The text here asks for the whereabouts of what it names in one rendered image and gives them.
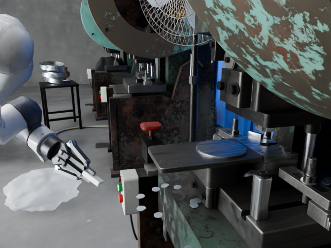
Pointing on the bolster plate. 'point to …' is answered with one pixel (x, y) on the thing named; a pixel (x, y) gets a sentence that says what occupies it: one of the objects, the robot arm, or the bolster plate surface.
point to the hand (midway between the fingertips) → (92, 177)
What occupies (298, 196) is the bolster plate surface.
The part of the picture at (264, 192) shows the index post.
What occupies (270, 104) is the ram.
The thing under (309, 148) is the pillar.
